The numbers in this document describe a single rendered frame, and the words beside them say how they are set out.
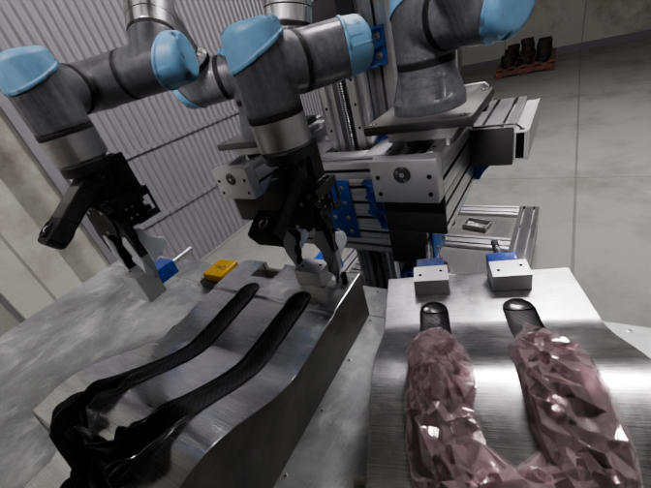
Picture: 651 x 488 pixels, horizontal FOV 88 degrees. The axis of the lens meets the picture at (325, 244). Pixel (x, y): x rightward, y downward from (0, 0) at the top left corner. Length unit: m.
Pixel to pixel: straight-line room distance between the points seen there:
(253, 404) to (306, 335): 0.12
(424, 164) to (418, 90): 0.17
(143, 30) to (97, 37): 2.08
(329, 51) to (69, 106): 0.37
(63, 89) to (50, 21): 2.03
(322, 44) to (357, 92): 0.48
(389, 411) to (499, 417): 0.10
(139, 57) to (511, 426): 0.65
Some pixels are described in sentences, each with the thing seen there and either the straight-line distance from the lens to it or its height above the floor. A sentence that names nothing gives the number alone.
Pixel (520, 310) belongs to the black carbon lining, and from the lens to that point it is 0.53.
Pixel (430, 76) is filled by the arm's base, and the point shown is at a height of 1.11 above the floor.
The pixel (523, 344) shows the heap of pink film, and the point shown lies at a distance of 0.41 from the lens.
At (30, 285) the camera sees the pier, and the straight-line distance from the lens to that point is 2.37.
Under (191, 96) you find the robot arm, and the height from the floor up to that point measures 1.18.
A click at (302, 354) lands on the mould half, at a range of 0.46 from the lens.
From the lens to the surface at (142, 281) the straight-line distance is 0.67.
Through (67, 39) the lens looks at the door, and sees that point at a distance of 2.65.
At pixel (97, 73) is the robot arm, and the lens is 0.67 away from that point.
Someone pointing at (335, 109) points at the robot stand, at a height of 1.05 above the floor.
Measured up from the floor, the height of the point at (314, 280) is 0.90.
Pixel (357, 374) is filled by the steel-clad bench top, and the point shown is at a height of 0.80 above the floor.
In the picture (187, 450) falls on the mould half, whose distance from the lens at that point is 0.38.
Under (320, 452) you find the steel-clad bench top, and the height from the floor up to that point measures 0.80.
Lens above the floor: 1.21
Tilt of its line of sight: 30 degrees down
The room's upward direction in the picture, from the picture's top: 16 degrees counter-clockwise
